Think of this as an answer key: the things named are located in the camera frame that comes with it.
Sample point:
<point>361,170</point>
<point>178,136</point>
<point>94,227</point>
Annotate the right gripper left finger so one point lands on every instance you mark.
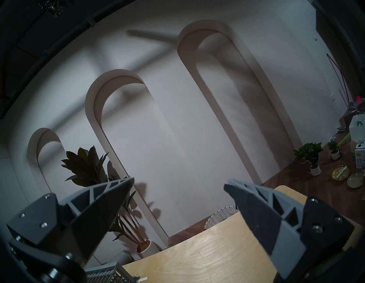
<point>94,216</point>

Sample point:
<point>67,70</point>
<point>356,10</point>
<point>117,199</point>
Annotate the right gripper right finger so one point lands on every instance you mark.
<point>262,225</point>

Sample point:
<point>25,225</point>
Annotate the tall dark leafy plant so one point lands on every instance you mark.
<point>85,168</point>

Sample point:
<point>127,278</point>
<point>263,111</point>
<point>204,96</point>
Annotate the grey dish rack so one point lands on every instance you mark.
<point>107,272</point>

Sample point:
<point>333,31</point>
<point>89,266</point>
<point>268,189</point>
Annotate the white plant pot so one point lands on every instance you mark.
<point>146,247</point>

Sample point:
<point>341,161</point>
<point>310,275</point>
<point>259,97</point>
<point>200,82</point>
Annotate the small bushy potted plant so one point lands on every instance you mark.
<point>309,152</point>

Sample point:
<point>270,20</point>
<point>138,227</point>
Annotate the small yellow dish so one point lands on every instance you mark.
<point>339,172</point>

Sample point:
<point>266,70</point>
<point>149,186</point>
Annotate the tiny potted plant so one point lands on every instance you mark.
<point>333,148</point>

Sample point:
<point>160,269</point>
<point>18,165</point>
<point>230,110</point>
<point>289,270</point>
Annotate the white printed carton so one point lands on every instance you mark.
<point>360,155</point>

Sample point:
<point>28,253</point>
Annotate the white open box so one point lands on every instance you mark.
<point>358,128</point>

